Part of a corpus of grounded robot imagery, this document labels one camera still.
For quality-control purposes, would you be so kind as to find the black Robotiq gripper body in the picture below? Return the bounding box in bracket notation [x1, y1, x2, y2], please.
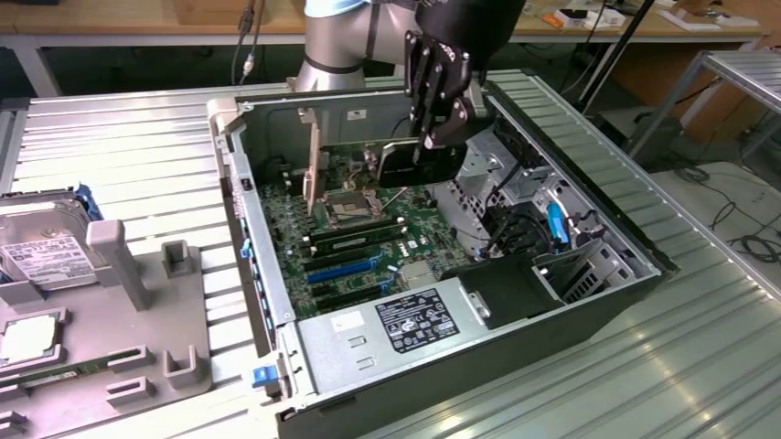
[405, 0, 528, 101]

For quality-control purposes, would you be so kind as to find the Nvidia Quadro graphics card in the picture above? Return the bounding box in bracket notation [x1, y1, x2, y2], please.
[297, 107, 472, 219]

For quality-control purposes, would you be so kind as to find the wooden desk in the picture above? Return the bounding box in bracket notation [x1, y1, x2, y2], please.
[0, 0, 772, 98]

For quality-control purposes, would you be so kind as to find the metal disk bay cage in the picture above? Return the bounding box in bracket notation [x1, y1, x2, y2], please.
[430, 132, 554, 260]

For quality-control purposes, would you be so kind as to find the orange and white box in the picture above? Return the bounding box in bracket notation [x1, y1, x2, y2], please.
[542, 11, 589, 31]

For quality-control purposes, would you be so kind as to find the green motherboard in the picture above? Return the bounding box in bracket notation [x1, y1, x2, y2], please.
[255, 157, 481, 317]

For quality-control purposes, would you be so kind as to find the CPU socket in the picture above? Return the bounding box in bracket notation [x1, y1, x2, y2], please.
[321, 189, 385, 230]

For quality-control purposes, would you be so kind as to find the small white box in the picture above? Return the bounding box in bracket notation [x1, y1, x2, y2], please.
[584, 11, 629, 29]

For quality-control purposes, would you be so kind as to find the black slanted pole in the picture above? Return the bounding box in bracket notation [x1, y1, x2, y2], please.
[576, 0, 660, 107]

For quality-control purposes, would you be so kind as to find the black RAM slot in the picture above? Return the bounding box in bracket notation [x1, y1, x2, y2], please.
[303, 215, 405, 242]

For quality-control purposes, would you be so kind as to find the green RAM stick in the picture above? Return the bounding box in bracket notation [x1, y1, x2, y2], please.
[0, 359, 118, 390]
[309, 222, 408, 257]

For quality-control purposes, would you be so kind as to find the silver chipset heatsink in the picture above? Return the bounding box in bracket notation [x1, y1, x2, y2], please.
[400, 262, 440, 284]

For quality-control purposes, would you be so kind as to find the long black expansion slot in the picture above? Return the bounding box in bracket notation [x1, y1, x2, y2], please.
[315, 288, 388, 313]
[302, 250, 372, 274]
[311, 281, 384, 301]

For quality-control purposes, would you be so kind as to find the black box on floor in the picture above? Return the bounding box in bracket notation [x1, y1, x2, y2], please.
[594, 109, 685, 173]

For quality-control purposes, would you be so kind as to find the brown cabinet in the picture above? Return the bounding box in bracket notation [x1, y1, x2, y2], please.
[613, 43, 756, 143]

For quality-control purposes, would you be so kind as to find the blue expansion slot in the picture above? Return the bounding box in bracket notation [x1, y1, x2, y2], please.
[306, 259, 378, 284]

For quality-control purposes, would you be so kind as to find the flat white tray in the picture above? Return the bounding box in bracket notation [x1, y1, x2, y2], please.
[656, 6, 725, 32]

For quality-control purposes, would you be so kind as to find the black plastic air shroud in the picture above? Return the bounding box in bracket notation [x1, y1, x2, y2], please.
[438, 252, 564, 331]

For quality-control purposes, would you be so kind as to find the perforated metal disk bay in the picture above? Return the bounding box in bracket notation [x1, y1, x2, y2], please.
[530, 237, 665, 306]

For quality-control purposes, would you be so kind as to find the grey power supply unit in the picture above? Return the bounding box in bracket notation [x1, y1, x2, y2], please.
[294, 276, 494, 398]

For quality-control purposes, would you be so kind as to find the open black PC case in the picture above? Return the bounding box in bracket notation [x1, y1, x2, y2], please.
[206, 68, 683, 439]

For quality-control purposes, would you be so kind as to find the blue plastic disk carrier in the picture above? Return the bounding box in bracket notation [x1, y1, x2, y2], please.
[58, 182, 105, 232]

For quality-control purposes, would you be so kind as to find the blue case latch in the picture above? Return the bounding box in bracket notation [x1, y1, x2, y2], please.
[249, 363, 277, 389]

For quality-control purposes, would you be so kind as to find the silver hard disk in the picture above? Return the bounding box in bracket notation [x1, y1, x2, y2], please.
[0, 194, 103, 293]

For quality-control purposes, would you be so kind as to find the grey parts rack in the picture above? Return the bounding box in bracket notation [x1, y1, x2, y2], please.
[0, 218, 217, 439]

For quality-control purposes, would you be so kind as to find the silver CPU chip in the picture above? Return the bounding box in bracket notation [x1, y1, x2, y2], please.
[0, 316, 62, 363]

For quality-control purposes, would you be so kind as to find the black power wire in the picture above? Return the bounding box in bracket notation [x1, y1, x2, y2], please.
[476, 164, 526, 260]

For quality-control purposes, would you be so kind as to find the blue plastic bay handle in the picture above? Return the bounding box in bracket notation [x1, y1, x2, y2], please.
[545, 200, 574, 244]

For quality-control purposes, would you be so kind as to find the dangling grey cable with plug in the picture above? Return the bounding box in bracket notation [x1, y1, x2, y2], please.
[234, 0, 263, 86]

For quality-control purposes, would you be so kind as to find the metal frame table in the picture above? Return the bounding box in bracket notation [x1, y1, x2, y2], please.
[628, 48, 781, 159]

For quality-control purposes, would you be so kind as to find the black cable tangle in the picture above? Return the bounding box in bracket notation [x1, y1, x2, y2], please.
[675, 162, 781, 266]

